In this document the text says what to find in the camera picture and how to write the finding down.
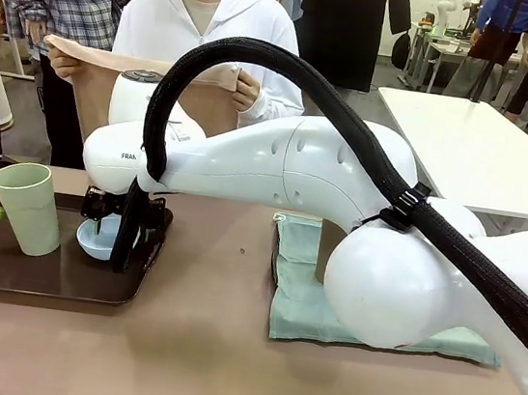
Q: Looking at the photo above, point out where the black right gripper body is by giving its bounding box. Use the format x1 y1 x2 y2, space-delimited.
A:
79 183 123 227

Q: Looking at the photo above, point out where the light blue bowl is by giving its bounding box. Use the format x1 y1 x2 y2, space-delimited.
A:
72 211 125 264

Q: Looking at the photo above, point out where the light green plastic cup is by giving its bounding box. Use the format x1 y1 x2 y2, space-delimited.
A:
0 159 71 261

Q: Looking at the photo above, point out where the beige cloth mat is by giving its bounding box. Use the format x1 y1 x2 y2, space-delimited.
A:
27 31 244 188

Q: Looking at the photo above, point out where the teal cloth mat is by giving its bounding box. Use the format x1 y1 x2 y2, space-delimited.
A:
258 211 518 370

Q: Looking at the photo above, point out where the tan brown plastic cup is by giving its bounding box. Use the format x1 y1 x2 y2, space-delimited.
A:
313 217 354 287

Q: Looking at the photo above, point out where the person's left forearm white sleeve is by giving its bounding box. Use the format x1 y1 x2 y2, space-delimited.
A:
241 85 307 135

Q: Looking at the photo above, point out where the person's right hand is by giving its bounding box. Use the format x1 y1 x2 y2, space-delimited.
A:
44 44 88 86

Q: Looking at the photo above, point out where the person's left hand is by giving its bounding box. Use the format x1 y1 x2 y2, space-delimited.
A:
229 67 264 114

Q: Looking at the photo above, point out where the person in white hoodie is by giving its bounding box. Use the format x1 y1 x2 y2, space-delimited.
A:
102 0 319 140

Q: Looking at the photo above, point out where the bystander in dark dress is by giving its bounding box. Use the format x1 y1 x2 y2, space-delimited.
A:
290 0 416 99

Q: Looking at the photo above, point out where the white background table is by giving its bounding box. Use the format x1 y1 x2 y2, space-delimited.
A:
362 85 528 228

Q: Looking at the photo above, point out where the black vertical pole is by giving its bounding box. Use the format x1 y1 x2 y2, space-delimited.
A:
469 0 522 108

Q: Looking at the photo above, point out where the bystander in blue jacket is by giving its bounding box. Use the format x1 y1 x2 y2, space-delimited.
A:
466 0 528 68

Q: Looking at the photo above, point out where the white desk frame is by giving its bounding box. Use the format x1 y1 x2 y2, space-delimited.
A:
0 33 47 84

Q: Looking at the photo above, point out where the black braided cable sleeve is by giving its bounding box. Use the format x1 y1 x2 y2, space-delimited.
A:
103 23 528 370

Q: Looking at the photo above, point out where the black cable clamp strap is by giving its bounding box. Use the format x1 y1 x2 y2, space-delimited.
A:
375 177 435 238

